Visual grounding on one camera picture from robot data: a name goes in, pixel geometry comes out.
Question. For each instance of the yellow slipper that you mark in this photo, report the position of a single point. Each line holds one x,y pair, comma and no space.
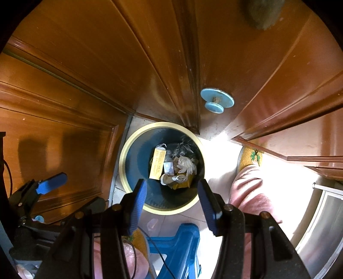
252,158
139,238

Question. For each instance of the aluminium door frame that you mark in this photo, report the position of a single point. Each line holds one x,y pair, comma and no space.
321,228

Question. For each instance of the blue plastic stool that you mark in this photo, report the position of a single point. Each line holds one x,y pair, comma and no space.
182,241

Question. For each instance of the clear crumpled plastic wrap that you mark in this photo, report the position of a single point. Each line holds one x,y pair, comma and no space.
186,165

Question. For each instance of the yellow torn packet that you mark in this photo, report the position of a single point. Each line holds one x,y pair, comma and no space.
183,184

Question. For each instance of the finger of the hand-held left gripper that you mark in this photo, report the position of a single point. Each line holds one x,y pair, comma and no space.
89,205
51,183

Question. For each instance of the person's left leg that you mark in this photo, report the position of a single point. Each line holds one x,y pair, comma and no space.
143,265

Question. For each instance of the black plastic bag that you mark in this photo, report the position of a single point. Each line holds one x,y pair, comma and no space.
182,150

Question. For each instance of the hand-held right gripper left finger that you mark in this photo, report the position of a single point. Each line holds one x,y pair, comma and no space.
136,206

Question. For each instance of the person's right leg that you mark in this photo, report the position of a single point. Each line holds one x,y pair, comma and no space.
249,193

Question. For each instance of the yellow flat box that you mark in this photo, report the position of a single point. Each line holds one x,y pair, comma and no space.
158,163

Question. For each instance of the white crumpled wrapper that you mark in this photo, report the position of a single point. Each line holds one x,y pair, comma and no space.
167,179

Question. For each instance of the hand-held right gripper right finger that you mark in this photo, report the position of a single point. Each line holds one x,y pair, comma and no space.
210,209

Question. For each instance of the round yellow-rimmed trash bin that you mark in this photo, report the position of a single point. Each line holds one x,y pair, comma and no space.
139,161

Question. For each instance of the person's leg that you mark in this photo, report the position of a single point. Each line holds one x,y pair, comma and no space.
143,265
249,193

